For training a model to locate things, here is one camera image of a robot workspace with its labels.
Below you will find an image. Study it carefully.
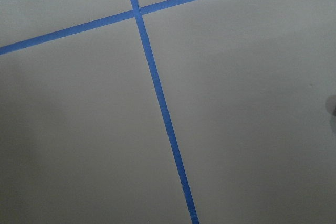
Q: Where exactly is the red strawberry on table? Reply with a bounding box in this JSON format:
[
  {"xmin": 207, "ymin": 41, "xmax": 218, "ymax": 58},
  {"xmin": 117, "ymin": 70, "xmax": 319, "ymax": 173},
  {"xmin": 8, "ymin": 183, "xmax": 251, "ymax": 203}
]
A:
[{"xmin": 325, "ymin": 95, "xmax": 336, "ymax": 116}]

